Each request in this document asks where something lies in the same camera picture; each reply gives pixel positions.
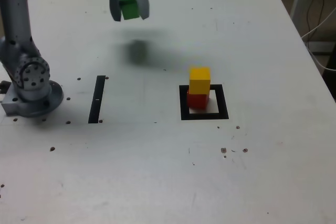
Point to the green cube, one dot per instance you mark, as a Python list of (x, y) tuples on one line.
[(130, 9)]

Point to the yellow cube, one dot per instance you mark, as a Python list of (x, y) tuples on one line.
[(199, 83)]

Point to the red cube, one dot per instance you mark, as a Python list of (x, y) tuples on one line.
[(198, 101)]

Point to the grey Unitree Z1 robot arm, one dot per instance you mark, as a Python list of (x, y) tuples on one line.
[(15, 24)]

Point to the black tape square outline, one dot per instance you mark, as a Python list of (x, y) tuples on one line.
[(223, 103)]

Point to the black tape strip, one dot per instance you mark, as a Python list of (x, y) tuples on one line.
[(95, 100)]

